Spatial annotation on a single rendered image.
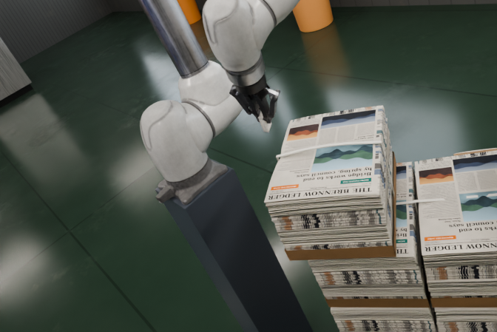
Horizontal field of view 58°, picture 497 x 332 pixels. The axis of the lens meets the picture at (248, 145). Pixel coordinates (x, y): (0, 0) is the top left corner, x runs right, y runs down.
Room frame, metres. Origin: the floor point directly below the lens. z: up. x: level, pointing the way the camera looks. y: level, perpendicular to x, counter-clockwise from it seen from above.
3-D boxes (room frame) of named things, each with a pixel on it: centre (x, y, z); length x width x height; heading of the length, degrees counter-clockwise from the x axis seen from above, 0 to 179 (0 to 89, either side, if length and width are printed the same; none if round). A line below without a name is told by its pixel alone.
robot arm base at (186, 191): (1.22, 0.22, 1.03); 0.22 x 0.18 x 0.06; 118
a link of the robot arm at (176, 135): (1.23, 0.20, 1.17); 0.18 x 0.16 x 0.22; 126
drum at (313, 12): (4.74, -1.24, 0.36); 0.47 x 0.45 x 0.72; 28
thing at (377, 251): (0.89, -0.13, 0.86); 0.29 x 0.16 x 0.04; 62
